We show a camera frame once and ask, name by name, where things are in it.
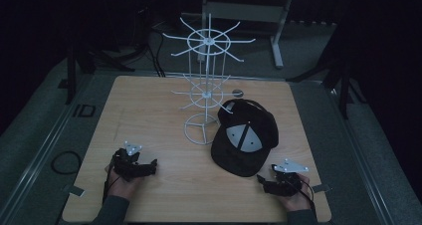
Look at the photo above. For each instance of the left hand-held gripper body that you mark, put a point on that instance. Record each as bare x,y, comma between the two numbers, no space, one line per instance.
127,167

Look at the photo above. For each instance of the black baseball cap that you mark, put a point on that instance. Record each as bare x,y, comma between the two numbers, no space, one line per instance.
232,158

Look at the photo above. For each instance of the grey metal frame stand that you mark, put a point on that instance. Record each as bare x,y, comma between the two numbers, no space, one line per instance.
245,12

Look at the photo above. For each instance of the person's left hand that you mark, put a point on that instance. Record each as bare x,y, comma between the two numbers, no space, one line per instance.
121,185

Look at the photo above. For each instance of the small grey round disc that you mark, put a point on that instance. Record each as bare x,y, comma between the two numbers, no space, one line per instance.
237,93

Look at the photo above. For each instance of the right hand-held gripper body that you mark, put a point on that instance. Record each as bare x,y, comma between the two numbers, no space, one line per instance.
288,181

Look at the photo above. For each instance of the grey tape strip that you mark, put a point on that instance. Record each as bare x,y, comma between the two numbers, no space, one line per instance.
74,190
321,188

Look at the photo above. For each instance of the black tripod stand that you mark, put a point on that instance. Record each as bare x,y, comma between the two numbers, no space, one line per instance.
345,85
70,75

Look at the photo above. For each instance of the person's right hand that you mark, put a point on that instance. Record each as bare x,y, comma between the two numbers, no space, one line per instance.
298,200

